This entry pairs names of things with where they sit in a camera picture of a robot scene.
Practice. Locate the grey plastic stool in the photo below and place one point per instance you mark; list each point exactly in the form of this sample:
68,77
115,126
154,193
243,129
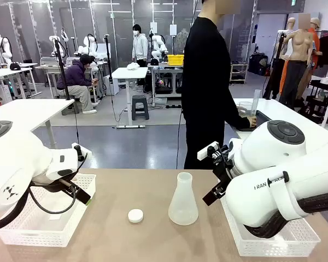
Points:
140,106

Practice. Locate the clear plastic graduated cylinder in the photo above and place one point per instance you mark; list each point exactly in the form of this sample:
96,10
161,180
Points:
256,103

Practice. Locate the white paper label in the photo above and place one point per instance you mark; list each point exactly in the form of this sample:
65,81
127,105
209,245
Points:
55,218

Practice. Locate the white side table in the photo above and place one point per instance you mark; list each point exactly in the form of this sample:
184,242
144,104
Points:
24,112

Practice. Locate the bare beige mannequin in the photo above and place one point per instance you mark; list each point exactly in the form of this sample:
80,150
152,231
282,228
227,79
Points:
299,46

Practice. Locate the translucent plastic conical flask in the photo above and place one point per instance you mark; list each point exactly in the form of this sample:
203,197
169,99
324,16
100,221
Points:
183,207

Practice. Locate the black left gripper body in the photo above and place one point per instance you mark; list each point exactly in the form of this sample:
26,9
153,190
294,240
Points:
52,184

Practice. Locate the white office desk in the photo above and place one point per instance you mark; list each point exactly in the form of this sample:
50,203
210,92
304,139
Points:
8,72

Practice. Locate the white perforated plastic basket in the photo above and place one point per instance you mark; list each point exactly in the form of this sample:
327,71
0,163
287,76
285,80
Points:
43,232
276,245

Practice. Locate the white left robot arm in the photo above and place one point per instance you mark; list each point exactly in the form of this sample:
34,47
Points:
16,163

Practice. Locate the white mannequin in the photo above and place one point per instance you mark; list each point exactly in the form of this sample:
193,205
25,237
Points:
290,30

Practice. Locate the person's right forearm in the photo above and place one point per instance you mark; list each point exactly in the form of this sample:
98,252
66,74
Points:
239,121

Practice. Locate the person's right hand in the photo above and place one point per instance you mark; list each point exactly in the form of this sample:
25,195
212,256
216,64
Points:
253,122

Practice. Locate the standing person white hoodie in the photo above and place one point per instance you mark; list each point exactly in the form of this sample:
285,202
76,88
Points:
140,46

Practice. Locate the mannequin in orange clothes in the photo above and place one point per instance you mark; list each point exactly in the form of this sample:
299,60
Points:
314,35

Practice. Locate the seated person purple hoodie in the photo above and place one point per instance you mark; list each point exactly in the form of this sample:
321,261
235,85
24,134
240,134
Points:
73,79

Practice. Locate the person in black sweater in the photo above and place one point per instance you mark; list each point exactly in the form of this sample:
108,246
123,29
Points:
205,82

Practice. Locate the white cloth bundle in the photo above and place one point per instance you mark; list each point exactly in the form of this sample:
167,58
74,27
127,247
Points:
132,66

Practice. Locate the black plastic tray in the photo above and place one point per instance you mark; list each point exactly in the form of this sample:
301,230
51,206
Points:
262,118

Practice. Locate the black luggage pile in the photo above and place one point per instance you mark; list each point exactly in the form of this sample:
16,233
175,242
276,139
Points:
258,64

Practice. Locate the white round flask cap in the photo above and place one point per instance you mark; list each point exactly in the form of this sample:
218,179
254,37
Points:
135,215

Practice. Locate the wooden shoe rack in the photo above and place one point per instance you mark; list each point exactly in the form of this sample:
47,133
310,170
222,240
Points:
239,73

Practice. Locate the yellow plastic crate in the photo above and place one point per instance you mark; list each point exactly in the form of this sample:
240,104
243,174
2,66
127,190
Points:
175,59

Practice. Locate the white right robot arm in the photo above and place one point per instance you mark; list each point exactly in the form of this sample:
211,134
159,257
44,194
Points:
276,191

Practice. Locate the white standing desk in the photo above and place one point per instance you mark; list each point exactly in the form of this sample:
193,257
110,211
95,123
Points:
129,72

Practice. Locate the black baseball cap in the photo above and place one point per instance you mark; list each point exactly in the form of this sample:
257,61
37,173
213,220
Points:
15,66

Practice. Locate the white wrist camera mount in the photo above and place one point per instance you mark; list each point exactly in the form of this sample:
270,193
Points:
204,153
88,156

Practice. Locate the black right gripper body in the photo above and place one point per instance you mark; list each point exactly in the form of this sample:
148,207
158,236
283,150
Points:
225,167

